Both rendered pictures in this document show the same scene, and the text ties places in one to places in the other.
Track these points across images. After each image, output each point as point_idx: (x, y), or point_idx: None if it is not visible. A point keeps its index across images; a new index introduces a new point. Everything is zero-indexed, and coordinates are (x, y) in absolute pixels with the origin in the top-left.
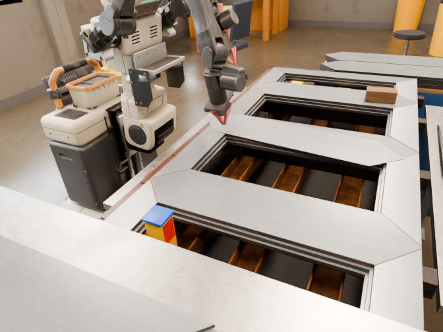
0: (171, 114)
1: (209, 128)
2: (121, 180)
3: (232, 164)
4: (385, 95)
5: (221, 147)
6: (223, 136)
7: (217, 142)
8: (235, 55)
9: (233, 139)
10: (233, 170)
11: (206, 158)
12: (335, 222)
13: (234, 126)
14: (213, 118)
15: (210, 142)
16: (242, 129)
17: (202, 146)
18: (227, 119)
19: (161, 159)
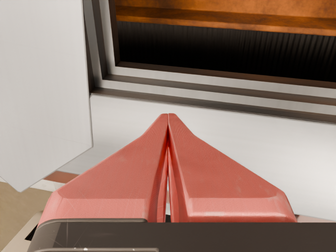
0: (24, 250)
1: (86, 165)
2: (167, 215)
3: (143, 15)
4: None
5: (177, 71)
6: (115, 94)
7: (179, 102)
8: None
9: (99, 44)
10: (148, 8)
11: (327, 106)
12: None
13: (13, 74)
14: (10, 169)
15: (196, 129)
16: (9, 22)
17: (242, 150)
18: (165, 127)
19: (169, 205)
